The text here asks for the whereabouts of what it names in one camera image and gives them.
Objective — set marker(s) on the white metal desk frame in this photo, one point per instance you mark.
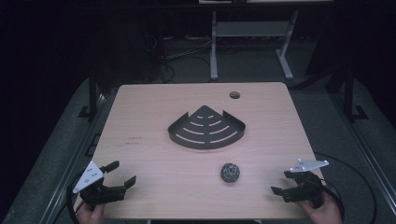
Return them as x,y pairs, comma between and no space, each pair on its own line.
252,29

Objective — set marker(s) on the black metal corner shelf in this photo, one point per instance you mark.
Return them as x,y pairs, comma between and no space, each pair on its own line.
207,132

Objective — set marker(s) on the person's right hand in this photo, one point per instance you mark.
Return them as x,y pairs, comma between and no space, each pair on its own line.
325,213

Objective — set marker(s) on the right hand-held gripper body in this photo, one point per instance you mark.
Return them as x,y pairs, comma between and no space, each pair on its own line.
306,188

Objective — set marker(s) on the black metal stand post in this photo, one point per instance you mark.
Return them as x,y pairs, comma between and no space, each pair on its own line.
92,93
350,93

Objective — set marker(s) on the aluminium frame rail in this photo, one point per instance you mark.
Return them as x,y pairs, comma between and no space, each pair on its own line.
73,161
364,143

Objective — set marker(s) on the steel wool scrubber ball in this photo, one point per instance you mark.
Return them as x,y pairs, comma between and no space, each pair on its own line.
230,172

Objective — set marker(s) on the person's left hand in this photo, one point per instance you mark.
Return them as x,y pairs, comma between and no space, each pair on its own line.
91,214

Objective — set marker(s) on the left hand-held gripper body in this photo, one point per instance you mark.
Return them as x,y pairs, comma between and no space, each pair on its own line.
88,177

